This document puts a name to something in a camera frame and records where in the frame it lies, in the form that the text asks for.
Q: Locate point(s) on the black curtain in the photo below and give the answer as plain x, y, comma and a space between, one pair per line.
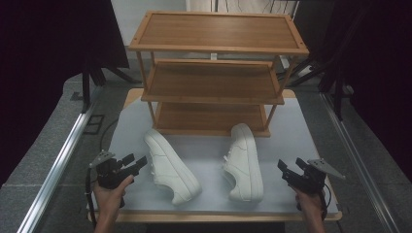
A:
382, 81
39, 64

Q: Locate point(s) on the white sneaker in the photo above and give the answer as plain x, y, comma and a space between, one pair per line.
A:
168, 165
246, 161

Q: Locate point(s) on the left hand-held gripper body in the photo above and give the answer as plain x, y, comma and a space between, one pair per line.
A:
108, 174

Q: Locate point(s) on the wooden three-tier shoe rack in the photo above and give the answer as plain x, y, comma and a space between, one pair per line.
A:
213, 32

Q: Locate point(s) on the person's left hand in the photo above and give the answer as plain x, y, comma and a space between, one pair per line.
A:
108, 202

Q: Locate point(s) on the white table mat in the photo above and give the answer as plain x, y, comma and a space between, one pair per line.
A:
207, 161

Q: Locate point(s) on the aluminium floor rail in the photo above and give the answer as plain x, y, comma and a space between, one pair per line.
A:
61, 161
353, 155

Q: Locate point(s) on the person's right hand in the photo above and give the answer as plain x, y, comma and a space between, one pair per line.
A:
309, 205

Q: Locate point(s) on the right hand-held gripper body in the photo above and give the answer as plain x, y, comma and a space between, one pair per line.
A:
311, 181

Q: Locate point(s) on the black stand legs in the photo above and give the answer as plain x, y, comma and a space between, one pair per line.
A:
85, 90
338, 97

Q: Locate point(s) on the black floor socket plate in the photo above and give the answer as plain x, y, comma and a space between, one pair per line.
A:
94, 124

